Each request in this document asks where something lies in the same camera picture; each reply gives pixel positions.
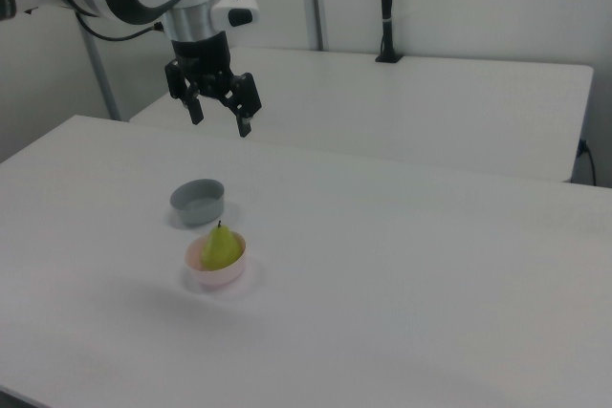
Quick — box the black power cable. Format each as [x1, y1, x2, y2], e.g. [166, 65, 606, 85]
[578, 139, 599, 186]

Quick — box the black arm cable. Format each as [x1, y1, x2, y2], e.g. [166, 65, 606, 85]
[75, 13, 166, 42]

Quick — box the pink plastic bowl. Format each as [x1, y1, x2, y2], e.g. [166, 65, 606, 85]
[184, 231, 250, 290]

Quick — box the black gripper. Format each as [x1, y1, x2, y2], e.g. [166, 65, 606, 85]
[164, 31, 264, 139]

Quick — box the grey plastic bowl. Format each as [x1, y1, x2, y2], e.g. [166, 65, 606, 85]
[169, 178, 227, 227]

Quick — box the white side table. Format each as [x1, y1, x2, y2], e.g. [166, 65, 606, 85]
[128, 47, 595, 184]

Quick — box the black camera stand pole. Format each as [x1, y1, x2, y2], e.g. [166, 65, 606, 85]
[374, 0, 405, 64]

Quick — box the green pear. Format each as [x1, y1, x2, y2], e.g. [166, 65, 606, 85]
[199, 219, 243, 271]

